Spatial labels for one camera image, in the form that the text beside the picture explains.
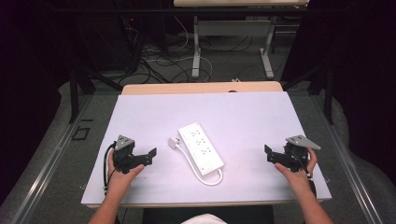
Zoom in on metal floor rail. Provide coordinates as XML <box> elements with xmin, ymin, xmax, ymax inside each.
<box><xmin>8</xmin><ymin>93</ymin><xmax>95</xmax><ymax>224</ymax></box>
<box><xmin>309</xmin><ymin>94</ymin><xmax>379</xmax><ymax>224</ymax></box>

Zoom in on white power strip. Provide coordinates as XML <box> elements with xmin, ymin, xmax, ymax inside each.
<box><xmin>177</xmin><ymin>121</ymin><xmax>225</xmax><ymax>176</ymax></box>

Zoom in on white power strip cable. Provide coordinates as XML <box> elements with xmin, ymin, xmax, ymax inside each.
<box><xmin>176</xmin><ymin>145</ymin><xmax>224</xmax><ymax>187</ymax></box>

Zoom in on white floor cable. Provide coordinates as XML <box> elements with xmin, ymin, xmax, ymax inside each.
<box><xmin>145</xmin><ymin>16</ymin><xmax>215</xmax><ymax>84</ymax></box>

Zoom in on person's white shirt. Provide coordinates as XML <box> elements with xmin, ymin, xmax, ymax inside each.
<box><xmin>181</xmin><ymin>213</ymin><xmax>229</xmax><ymax>224</ymax></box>

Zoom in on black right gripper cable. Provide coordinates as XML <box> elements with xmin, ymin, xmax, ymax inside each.
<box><xmin>290</xmin><ymin>149</ymin><xmax>318</xmax><ymax>199</ymax></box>

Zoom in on person's right hand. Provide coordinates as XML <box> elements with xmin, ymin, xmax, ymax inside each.
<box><xmin>274</xmin><ymin>147</ymin><xmax>318</xmax><ymax>194</ymax></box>

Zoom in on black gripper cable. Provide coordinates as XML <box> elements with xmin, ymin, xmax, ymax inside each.
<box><xmin>102</xmin><ymin>141</ymin><xmax>118</xmax><ymax>196</ymax></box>
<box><xmin>290</xmin><ymin>149</ymin><xmax>318</xmax><ymax>199</ymax></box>

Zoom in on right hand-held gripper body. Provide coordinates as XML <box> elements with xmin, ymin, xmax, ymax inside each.
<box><xmin>283</xmin><ymin>134</ymin><xmax>322</xmax><ymax>173</ymax></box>

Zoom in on black metal stand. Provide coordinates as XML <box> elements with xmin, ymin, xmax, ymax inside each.
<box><xmin>280</xmin><ymin>60</ymin><xmax>336</xmax><ymax>126</ymax></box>
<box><xmin>68</xmin><ymin>60</ymin><xmax>125</xmax><ymax>124</ymax></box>

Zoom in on dark equipment cabinet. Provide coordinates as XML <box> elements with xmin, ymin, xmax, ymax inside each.
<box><xmin>73</xmin><ymin>13</ymin><xmax>142</xmax><ymax>72</ymax></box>

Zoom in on wooden table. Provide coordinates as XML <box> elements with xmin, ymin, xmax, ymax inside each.
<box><xmin>85</xmin><ymin>80</ymin><xmax>326</xmax><ymax>209</ymax></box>

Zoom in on tangle of black floor cables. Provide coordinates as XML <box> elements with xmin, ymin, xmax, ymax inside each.
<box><xmin>122</xmin><ymin>15</ymin><xmax>195</xmax><ymax>86</ymax></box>

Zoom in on person's left hand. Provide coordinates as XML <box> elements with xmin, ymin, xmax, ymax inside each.
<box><xmin>106</xmin><ymin>148</ymin><xmax>146</xmax><ymax>195</ymax></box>

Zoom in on dark cloth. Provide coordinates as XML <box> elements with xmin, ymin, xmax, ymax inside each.
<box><xmin>142</xmin><ymin>204</ymin><xmax>276</xmax><ymax>224</ymax></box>

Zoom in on white board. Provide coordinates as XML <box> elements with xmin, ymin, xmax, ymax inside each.
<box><xmin>80</xmin><ymin>91</ymin><xmax>332</xmax><ymax>206</ymax></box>

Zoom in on white plug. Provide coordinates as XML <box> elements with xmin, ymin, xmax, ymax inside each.
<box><xmin>167</xmin><ymin>136</ymin><xmax>182</xmax><ymax>150</ymax></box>

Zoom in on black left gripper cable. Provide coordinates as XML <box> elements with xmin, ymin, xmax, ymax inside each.
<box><xmin>102</xmin><ymin>141</ymin><xmax>118</xmax><ymax>196</ymax></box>

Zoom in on white-framed desk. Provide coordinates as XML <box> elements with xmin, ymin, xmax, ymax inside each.
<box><xmin>173</xmin><ymin>0</ymin><xmax>311</xmax><ymax>80</ymax></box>

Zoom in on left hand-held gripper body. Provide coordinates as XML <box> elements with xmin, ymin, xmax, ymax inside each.
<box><xmin>112</xmin><ymin>133</ymin><xmax>148</xmax><ymax>175</ymax></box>

